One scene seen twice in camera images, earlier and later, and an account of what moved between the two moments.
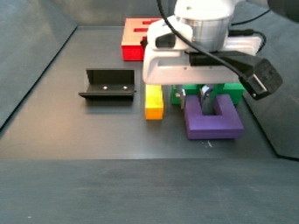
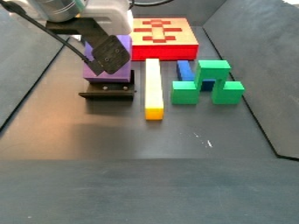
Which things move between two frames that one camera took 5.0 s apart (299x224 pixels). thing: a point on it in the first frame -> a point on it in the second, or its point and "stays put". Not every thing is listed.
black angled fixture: x=108 y=83 stays put
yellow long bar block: x=153 y=101 stays put
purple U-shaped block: x=211 y=126 -> x=121 y=75
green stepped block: x=232 y=90 stays put
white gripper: x=167 y=64 -> x=112 y=14
